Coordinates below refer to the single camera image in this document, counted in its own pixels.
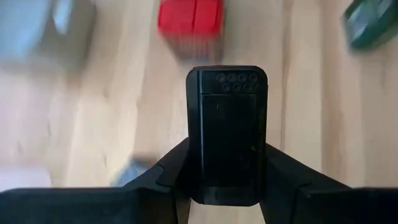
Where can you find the black pepper tin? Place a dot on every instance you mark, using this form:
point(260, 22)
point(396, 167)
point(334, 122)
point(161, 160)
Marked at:
point(371, 25)
point(228, 133)

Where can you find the clear plastic bin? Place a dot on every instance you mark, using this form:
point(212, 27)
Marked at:
point(133, 171)

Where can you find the grey plastic bin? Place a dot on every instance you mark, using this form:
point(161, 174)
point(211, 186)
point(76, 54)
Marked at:
point(37, 28)

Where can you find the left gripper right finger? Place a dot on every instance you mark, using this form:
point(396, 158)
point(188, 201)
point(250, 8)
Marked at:
point(311, 205)

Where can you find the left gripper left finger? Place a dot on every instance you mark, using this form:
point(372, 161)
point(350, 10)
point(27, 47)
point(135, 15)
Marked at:
point(124, 205)

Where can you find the red-lidded paprika tin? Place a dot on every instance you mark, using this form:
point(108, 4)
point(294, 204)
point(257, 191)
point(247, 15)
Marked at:
point(189, 18)

